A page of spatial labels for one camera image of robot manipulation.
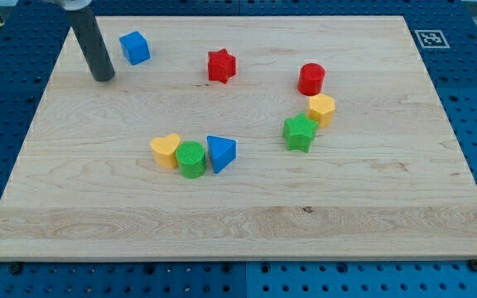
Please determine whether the wooden board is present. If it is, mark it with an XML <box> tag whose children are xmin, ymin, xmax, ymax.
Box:
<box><xmin>0</xmin><ymin>16</ymin><xmax>477</xmax><ymax>262</ymax></box>

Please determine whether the yellow heart block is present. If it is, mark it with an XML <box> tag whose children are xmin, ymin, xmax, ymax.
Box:
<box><xmin>150</xmin><ymin>133</ymin><xmax>181</xmax><ymax>169</ymax></box>

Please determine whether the blue triangle block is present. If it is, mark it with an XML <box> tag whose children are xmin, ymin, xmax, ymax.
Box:
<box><xmin>206</xmin><ymin>136</ymin><xmax>237</xmax><ymax>174</ymax></box>

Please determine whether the red star block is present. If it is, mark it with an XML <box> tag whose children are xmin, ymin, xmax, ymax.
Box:
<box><xmin>207</xmin><ymin>48</ymin><xmax>237</xmax><ymax>84</ymax></box>

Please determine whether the green cylinder block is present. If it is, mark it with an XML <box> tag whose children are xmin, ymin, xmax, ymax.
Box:
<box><xmin>176</xmin><ymin>141</ymin><xmax>206</xmax><ymax>179</ymax></box>

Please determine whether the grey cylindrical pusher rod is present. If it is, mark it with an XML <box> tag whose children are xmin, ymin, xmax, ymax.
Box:
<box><xmin>66</xmin><ymin>3</ymin><xmax>115</xmax><ymax>82</ymax></box>

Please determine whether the blue cube block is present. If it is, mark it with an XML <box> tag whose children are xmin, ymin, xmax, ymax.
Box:
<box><xmin>119</xmin><ymin>31</ymin><xmax>151</xmax><ymax>65</ymax></box>

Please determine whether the yellow hexagon block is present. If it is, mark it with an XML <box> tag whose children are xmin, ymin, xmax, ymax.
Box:
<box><xmin>306</xmin><ymin>94</ymin><xmax>335</xmax><ymax>128</ymax></box>

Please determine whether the red cylinder block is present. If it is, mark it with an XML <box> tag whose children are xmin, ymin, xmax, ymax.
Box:
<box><xmin>297</xmin><ymin>63</ymin><xmax>325</xmax><ymax>96</ymax></box>

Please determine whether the white fiducial marker tag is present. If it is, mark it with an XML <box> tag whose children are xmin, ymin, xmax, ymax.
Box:
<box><xmin>414</xmin><ymin>29</ymin><xmax>450</xmax><ymax>49</ymax></box>

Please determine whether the green star block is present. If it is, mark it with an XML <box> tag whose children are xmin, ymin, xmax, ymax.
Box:
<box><xmin>282</xmin><ymin>113</ymin><xmax>319</xmax><ymax>152</ymax></box>

